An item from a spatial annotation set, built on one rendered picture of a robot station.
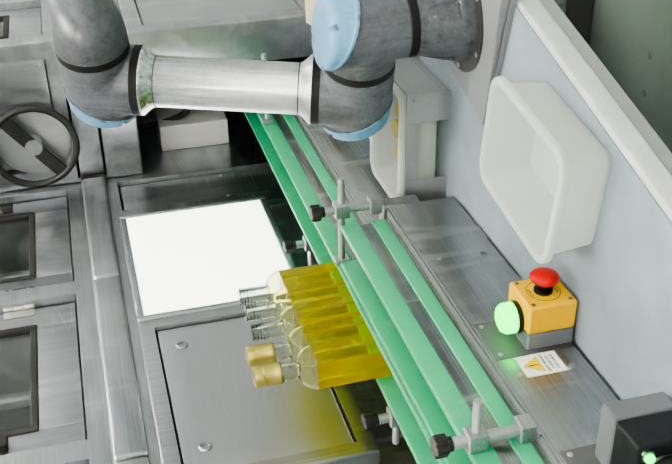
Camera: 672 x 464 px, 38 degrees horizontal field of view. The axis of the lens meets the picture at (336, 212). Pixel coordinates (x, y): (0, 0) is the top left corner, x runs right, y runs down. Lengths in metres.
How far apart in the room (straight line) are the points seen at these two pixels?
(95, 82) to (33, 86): 0.85
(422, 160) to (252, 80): 0.35
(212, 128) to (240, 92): 1.05
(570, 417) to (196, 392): 0.72
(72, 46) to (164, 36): 0.85
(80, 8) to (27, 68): 0.88
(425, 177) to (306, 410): 0.46
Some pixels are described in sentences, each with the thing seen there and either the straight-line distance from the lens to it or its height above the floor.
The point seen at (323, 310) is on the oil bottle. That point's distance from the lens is 1.65.
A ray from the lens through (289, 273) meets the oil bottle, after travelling 1.75.
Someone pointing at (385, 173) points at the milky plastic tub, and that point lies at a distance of 1.87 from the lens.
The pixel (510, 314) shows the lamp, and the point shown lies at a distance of 1.35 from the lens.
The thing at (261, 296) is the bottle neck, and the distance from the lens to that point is 1.74.
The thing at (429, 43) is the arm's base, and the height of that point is 0.84.
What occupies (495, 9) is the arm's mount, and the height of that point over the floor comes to 0.77.
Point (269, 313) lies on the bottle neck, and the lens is 1.70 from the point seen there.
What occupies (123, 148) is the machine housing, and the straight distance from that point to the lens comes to 2.50.
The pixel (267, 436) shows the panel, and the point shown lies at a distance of 1.65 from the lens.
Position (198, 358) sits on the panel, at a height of 1.22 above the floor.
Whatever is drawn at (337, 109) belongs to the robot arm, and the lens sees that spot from 1.58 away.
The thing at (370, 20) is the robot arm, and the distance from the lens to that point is 1.48.
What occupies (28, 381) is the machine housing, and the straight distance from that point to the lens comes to 1.92.
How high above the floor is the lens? 1.35
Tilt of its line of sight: 13 degrees down
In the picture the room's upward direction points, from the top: 98 degrees counter-clockwise
